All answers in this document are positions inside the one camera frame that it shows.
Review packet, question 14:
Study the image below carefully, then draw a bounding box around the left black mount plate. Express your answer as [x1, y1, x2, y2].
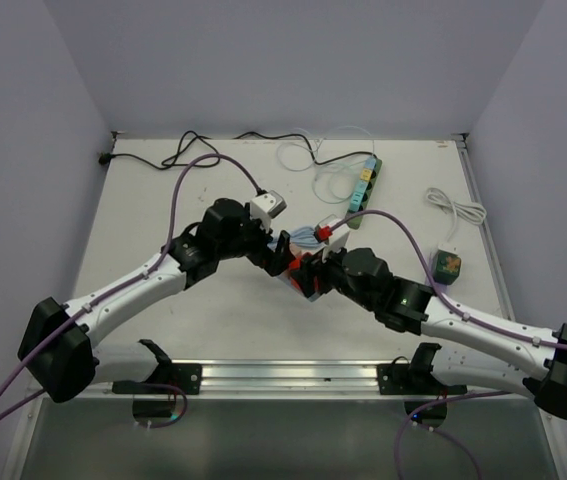
[112, 339, 202, 395]

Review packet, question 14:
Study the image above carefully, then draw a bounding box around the white charging cable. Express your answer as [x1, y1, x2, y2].
[276, 125, 379, 174]

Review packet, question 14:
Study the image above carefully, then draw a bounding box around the light green charging cable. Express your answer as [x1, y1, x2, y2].
[312, 162, 369, 206]

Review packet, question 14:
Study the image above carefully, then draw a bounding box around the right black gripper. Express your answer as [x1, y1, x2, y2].
[290, 238, 377, 311]

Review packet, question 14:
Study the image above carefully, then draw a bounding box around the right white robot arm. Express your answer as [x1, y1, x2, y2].
[289, 248, 567, 420]

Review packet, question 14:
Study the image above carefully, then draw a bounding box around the yellow charger plug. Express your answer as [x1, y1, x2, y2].
[359, 168, 374, 182]

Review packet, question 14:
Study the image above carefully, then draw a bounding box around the red cube socket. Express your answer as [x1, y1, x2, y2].
[285, 257, 324, 301]

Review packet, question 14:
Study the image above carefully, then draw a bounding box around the white coiled power cord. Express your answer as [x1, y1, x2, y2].
[424, 187, 488, 249]

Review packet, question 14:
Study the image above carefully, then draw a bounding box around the purple power strip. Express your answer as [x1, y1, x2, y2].
[432, 279, 456, 290]

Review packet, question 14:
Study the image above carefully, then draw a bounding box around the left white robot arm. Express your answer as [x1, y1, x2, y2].
[17, 191, 292, 403]

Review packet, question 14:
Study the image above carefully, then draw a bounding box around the green cube socket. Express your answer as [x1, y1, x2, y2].
[432, 249, 462, 281]

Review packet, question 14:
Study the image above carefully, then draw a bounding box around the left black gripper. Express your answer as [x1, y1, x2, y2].
[217, 207, 296, 277]

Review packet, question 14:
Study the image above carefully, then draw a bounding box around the black power cord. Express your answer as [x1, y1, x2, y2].
[96, 130, 372, 171]

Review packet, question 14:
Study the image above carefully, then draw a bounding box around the black mount plate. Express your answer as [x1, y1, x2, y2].
[376, 354, 446, 395]
[112, 339, 202, 395]

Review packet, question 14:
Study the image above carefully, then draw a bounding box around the green power strip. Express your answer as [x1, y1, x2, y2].
[346, 156, 383, 217]

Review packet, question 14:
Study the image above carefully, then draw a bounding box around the right black mount plate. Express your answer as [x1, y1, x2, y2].
[376, 354, 446, 395]

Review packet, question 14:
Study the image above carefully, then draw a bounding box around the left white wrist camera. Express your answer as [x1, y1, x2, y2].
[249, 190, 287, 225]

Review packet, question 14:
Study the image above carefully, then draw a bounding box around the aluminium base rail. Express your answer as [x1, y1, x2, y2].
[39, 350, 532, 403]

